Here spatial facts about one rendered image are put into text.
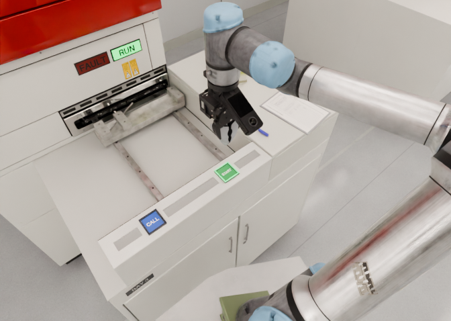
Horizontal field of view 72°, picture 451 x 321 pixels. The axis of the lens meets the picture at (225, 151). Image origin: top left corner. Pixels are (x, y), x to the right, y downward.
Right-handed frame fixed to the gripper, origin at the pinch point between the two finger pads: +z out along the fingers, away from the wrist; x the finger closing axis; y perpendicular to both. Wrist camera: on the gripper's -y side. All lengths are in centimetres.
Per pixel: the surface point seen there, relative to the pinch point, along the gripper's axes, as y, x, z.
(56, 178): 45, 42, 29
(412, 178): -29, -139, 111
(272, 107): 12.5, -31.2, 13.8
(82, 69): 58, 17, 1
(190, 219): -4.0, 17.1, 16.7
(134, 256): -4.0, 34.4, 15.6
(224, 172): 1.0, 0.7, 14.2
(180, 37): 206, -110, 102
